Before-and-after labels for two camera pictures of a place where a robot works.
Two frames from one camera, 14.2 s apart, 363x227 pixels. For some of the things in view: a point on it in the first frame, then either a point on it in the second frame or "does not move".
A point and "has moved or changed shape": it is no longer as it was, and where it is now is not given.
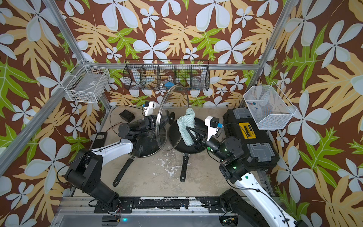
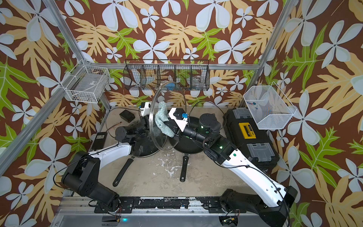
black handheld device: (100, 140) does not move
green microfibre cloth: (188, 120) to (160, 118)
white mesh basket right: (270, 108) does not move
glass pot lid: (146, 141) does not move
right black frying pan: (176, 141) does not move
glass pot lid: (171, 116) has moved or changed shape
